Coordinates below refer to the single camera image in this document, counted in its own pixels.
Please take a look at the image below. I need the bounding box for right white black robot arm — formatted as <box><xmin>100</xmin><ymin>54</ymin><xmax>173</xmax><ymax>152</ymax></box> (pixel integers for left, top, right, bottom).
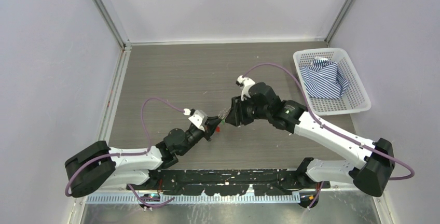
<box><xmin>225</xmin><ymin>77</ymin><xmax>395</xmax><ymax>197</ymax></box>

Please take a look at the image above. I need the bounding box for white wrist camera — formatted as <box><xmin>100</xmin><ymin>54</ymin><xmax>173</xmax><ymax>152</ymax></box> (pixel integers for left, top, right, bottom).
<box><xmin>183</xmin><ymin>108</ymin><xmax>208</xmax><ymax>132</ymax></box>
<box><xmin>236</xmin><ymin>75</ymin><xmax>255</xmax><ymax>101</ymax></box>

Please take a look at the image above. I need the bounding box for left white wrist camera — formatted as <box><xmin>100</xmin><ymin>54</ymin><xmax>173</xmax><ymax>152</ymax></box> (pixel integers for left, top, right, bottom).
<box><xmin>183</xmin><ymin>108</ymin><xmax>208</xmax><ymax>132</ymax></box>

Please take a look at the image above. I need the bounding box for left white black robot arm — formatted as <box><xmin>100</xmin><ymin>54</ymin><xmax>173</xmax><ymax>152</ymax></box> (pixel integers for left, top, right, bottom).
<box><xmin>64</xmin><ymin>117</ymin><xmax>222</xmax><ymax>198</ymax></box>

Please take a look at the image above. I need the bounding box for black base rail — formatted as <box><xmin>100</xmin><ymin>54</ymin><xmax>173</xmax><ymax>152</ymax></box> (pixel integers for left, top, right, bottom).
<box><xmin>133</xmin><ymin>169</ymin><xmax>320</xmax><ymax>197</ymax></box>

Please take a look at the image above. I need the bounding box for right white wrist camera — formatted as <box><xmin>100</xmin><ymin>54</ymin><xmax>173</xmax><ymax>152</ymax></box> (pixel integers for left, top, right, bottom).
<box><xmin>236</xmin><ymin>75</ymin><xmax>255</xmax><ymax>101</ymax></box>

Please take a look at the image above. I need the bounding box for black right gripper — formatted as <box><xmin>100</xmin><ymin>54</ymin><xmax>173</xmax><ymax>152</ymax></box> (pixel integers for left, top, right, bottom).
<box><xmin>226</xmin><ymin>93</ymin><xmax>270</xmax><ymax>126</ymax></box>

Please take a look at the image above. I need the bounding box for blue striped shirt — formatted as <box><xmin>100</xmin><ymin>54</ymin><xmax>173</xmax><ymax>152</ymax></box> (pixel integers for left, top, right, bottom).
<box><xmin>300</xmin><ymin>57</ymin><xmax>349</xmax><ymax>100</ymax></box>

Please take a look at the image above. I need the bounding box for white plastic basket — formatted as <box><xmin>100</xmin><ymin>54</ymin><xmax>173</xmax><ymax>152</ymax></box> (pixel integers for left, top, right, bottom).
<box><xmin>293</xmin><ymin>48</ymin><xmax>372</xmax><ymax>116</ymax></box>

